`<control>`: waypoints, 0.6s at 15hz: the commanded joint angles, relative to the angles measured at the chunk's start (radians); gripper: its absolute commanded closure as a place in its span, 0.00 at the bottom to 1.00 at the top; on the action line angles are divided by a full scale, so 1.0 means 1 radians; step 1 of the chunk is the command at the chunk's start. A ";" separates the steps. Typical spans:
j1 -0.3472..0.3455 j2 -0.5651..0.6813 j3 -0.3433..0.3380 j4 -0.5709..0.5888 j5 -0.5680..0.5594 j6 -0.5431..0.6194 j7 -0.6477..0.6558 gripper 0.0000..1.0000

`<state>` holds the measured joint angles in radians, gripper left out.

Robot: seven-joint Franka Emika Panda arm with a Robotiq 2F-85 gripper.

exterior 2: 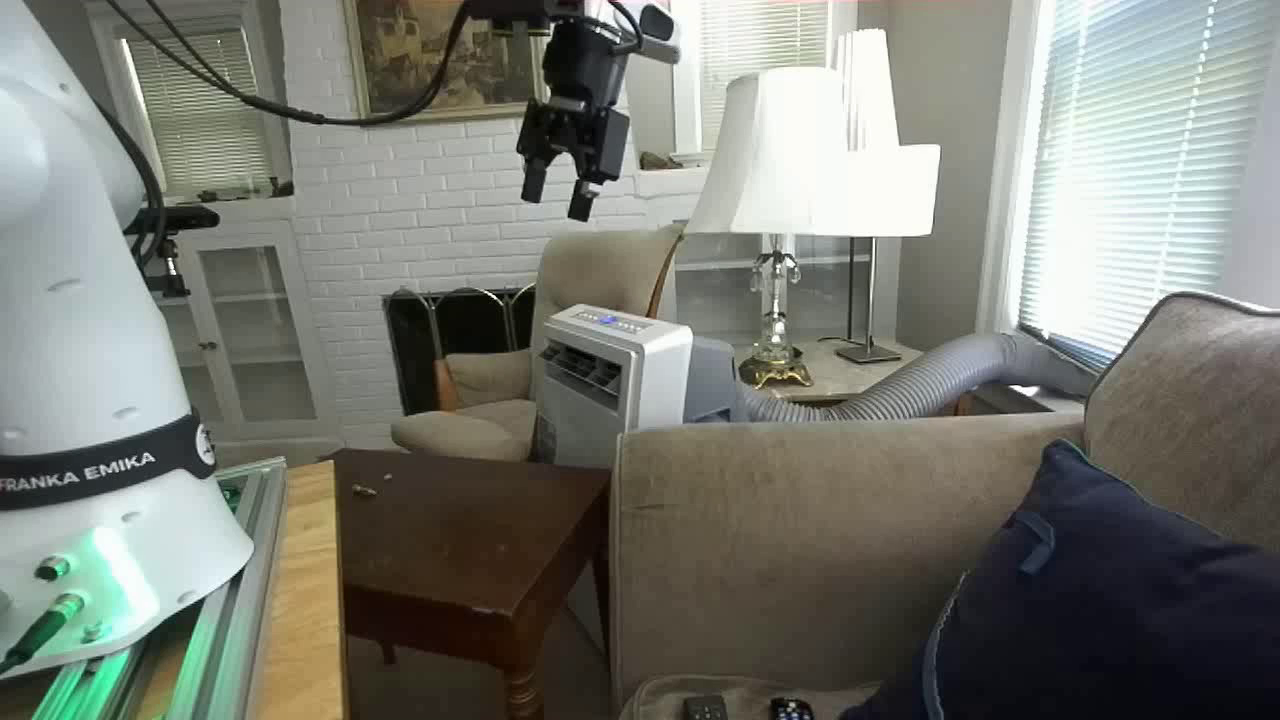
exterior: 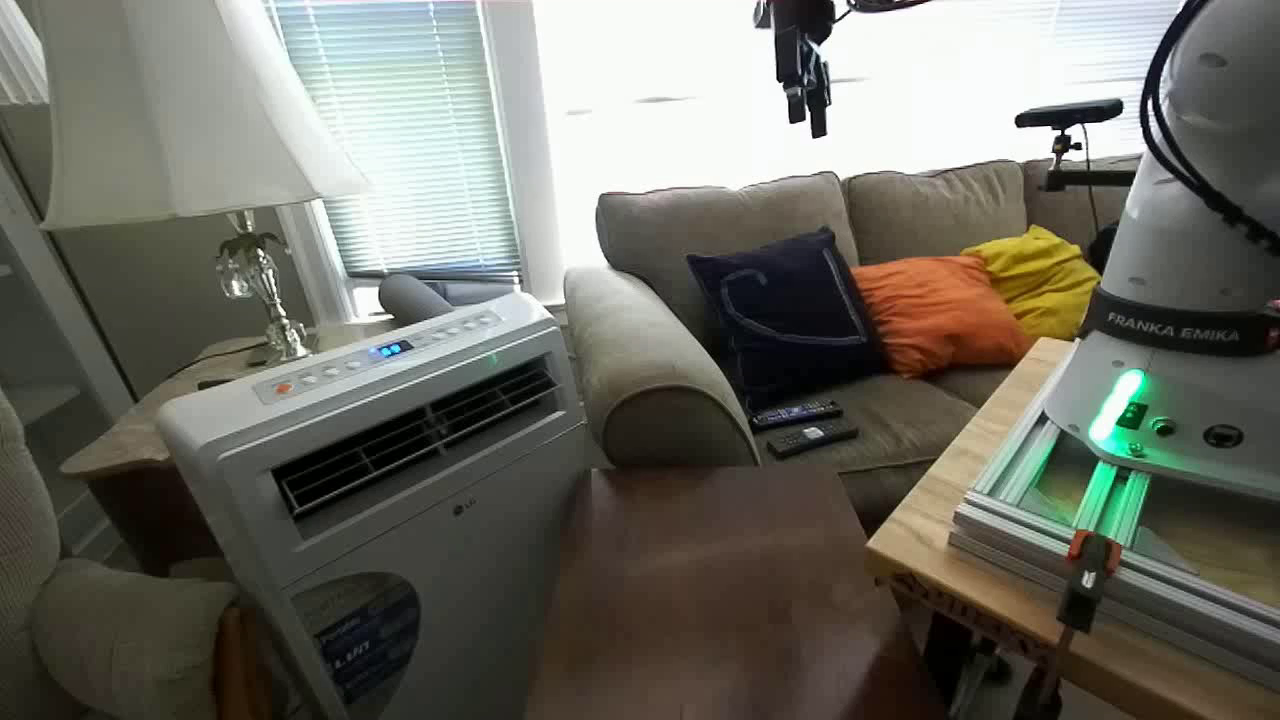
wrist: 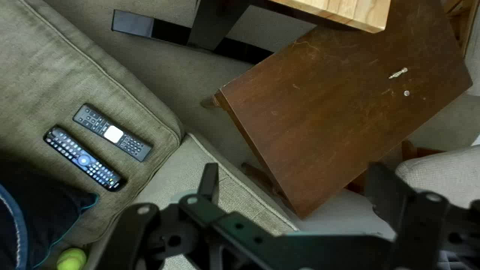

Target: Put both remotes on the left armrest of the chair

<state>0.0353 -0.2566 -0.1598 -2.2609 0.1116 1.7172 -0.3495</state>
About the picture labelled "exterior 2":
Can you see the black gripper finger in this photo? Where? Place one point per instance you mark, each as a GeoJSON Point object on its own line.
{"type": "Point", "coordinates": [582, 196]}
{"type": "Point", "coordinates": [532, 176]}

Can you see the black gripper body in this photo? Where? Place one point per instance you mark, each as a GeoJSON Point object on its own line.
{"type": "Point", "coordinates": [584, 66]}

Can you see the black remote with blue buttons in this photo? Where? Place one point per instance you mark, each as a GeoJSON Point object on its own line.
{"type": "Point", "coordinates": [705, 711]}

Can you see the black Xfinity remote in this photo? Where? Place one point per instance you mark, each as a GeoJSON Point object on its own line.
{"type": "Point", "coordinates": [791, 711]}

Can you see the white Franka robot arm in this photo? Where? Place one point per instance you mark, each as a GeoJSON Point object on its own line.
{"type": "Point", "coordinates": [109, 507]}

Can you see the white portable air conditioner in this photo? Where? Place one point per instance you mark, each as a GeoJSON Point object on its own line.
{"type": "Point", "coordinates": [606, 372]}

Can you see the framed painting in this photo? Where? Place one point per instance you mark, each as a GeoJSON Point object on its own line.
{"type": "Point", "coordinates": [397, 48]}

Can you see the white shade crystal lamp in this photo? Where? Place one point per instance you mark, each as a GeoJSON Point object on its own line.
{"type": "Point", "coordinates": [768, 180]}

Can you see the black fireplace screen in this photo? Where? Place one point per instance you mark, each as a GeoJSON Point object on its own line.
{"type": "Point", "coordinates": [429, 326]}

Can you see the beige armchair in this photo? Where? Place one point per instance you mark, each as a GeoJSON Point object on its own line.
{"type": "Point", "coordinates": [491, 396]}

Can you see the white shade dark-base lamp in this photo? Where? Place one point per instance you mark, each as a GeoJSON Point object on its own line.
{"type": "Point", "coordinates": [894, 187]}

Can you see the light wooden end table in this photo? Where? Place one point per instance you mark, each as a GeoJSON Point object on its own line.
{"type": "Point", "coordinates": [835, 378]}

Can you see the white glass-door cabinet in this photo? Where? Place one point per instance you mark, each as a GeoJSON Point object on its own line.
{"type": "Point", "coordinates": [239, 322]}

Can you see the beige couch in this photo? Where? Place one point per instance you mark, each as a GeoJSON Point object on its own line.
{"type": "Point", "coordinates": [811, 561]}

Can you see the light wooden robot platform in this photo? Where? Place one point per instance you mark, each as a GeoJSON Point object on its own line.
{"type": "Point", "coordinates": [300, 668]}

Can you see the white window blinds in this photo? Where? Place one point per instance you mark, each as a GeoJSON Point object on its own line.
{"type": "Point", "coordinates": [1141, 149]}

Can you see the navy blue pillow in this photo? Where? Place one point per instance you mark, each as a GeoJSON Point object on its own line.
{"type": "Point", "coordinates": [1097, 604]}

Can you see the black camera stand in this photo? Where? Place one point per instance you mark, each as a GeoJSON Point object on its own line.
{"type": "Point", "coordinates": [154, 241]}

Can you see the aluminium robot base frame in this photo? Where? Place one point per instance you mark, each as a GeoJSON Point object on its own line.
{"type": "Point", "coordinates": [197, 667]}

